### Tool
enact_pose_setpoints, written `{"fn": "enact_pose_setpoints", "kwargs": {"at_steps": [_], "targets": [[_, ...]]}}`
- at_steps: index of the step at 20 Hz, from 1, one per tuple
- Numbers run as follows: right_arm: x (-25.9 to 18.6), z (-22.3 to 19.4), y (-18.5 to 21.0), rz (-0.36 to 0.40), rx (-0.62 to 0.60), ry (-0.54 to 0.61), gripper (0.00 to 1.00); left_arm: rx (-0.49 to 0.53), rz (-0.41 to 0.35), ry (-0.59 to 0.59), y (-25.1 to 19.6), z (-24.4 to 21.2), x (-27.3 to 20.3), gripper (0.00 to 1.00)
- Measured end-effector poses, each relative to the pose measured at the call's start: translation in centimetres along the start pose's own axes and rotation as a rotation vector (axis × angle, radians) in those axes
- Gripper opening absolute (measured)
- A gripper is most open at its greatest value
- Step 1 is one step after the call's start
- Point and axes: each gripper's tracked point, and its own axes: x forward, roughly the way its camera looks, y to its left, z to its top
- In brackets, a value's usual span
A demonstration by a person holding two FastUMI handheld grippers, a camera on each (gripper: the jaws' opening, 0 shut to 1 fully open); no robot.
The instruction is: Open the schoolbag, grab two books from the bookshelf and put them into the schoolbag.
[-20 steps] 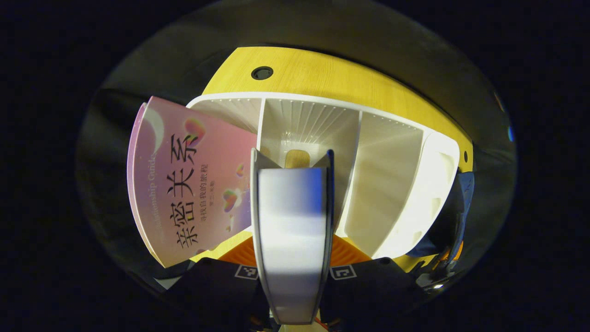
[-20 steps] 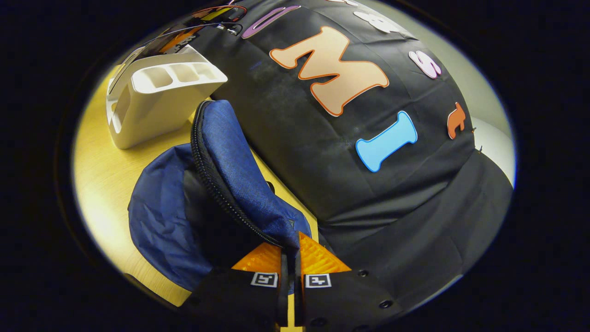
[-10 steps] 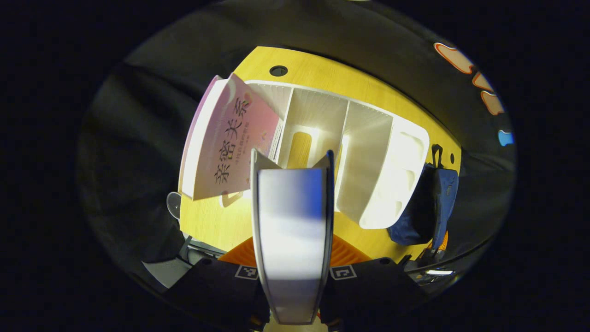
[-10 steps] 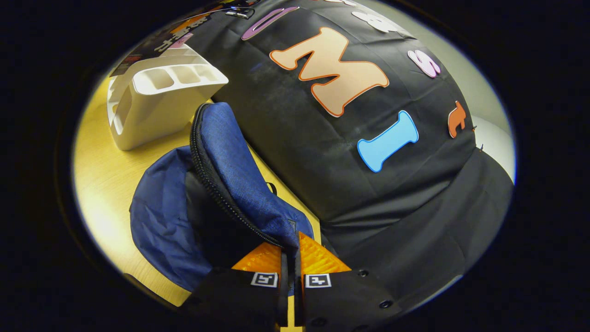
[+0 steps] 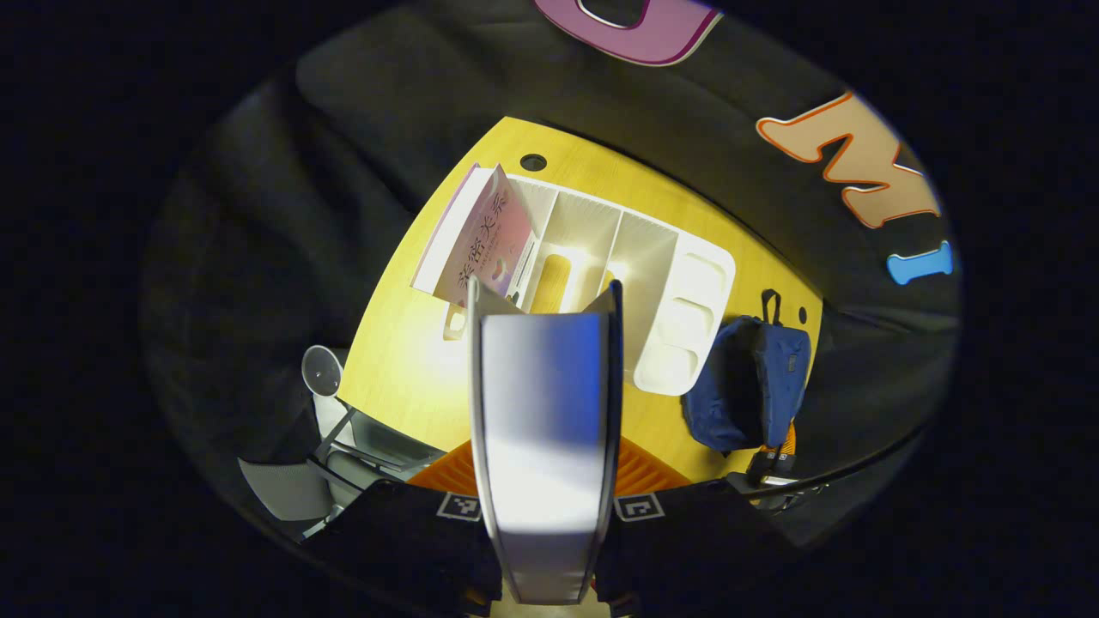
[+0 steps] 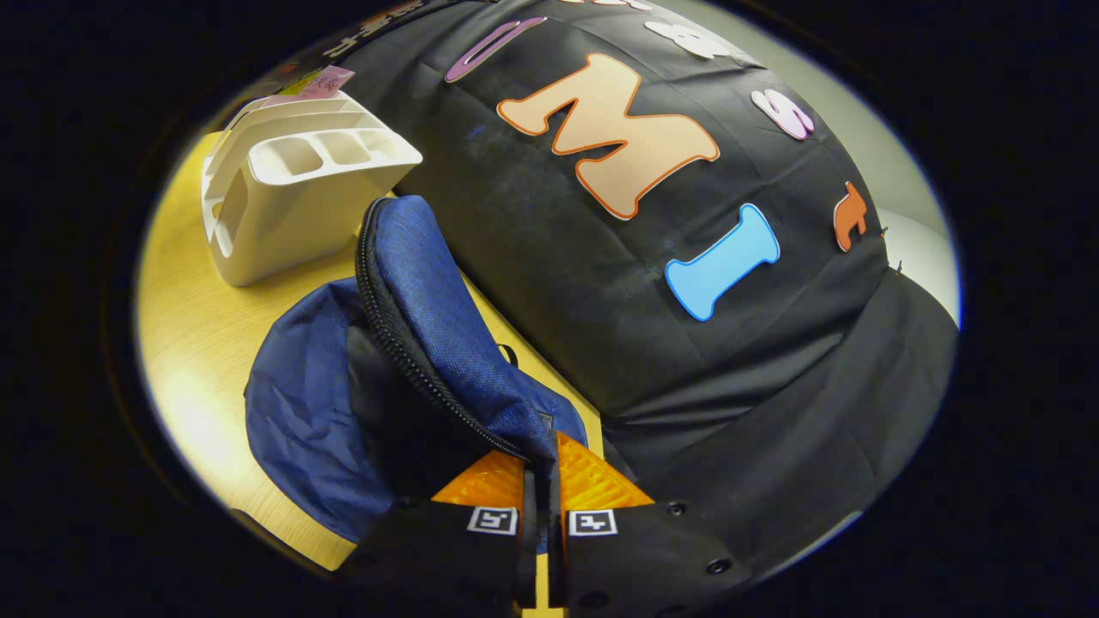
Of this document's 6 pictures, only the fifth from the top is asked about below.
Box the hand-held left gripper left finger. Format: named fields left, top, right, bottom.
left=301, top=439, right=505, bottom=618

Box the blue schoolbag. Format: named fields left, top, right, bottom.
left=683, top=289, right=813, bottom=454

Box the grey office chair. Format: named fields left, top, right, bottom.
left=238, top=391, right=449, bottom=543

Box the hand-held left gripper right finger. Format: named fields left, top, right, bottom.
left=595, top=436, right=801, bottom=616

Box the pink book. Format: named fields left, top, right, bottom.
left=410, top=163, right=537, bottom=310

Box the white plastic bookshelf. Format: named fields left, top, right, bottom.
left=442, top=172, right=738, bottom=397

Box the black and grey book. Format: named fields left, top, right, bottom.
left=466, top=276, right=625, bottom=606

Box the black backdrop cloth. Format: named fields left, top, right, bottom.
left=142, top=0, right=962, bottom=550

